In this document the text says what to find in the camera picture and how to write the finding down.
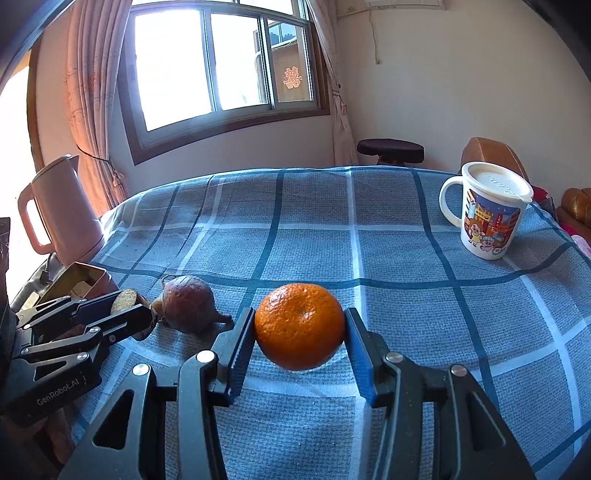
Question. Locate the brown kiwi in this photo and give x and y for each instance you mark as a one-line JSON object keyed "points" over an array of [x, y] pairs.
{"points": [[127, 300]]}

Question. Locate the brown leather sofa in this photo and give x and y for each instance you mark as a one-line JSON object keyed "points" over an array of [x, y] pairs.
{"points": [[575, 205]]}

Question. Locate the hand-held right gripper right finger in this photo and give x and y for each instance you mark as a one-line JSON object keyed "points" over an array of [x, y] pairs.
{"points": [[358, 360]]}

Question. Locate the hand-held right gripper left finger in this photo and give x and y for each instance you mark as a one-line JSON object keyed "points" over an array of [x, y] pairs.
{"points": [[242, 355]]}

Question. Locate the black round stool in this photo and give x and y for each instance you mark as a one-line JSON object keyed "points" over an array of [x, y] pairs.
{"points": [[390, 150]]}

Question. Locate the gold metal tray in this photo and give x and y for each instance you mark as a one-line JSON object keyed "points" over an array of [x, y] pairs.
{"points": [[69, 277]]}

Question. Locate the blue plaid tablecloth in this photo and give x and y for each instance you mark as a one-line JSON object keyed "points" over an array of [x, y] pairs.
{"points": [[392, 286]]}

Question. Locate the pink cloth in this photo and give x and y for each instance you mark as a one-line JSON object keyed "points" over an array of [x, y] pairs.
{"points": [[581, 242]]}

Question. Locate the white sheer curtain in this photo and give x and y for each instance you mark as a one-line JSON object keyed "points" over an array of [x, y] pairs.
{"points": [[341, 124]]}

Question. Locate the pink electric kettle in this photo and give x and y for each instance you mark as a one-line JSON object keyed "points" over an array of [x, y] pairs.
{"points": [[60, 212]]}

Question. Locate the red round radish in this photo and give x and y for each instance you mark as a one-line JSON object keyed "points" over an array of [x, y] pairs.
{"points": [[189, 304]]}

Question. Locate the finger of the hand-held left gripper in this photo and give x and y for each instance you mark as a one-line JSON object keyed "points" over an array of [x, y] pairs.
{"points": [[94, 309], [131, 323]]}

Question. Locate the white air conditioner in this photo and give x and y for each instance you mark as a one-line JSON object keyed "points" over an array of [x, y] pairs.
{"points": [[406, 3]]}

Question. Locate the orange mandarin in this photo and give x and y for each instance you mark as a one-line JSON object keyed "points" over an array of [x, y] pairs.
{"points": [[300, 323]]}

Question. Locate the brown leather chair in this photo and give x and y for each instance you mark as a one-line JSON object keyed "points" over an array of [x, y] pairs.
{"points": [[489, 150]]}

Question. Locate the white cartoon mug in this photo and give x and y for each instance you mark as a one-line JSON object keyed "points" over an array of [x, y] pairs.
{"points": [[489, 221]]}

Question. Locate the wooden framed window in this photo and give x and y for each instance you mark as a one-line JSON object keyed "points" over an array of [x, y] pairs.
{"points": [[184, 60]]}

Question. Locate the pink patterned curtain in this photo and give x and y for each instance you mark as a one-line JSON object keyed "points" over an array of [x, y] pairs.
{"points": [[92, 92]]}

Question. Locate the wooden door frame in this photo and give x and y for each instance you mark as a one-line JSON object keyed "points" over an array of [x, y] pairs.
{"points": [[33, 115]]}

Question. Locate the red window sticker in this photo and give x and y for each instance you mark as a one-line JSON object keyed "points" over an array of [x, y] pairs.
{"points": [[292, 77]]}

